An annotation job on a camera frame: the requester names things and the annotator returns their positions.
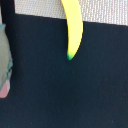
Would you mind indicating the yellow toy banana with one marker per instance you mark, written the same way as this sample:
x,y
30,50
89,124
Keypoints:
x,y
75,26

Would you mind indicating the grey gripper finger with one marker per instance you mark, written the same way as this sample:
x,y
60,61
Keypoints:
x,y
6,63

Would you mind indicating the white woven placemat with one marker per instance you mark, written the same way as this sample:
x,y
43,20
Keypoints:
x,y
102,11

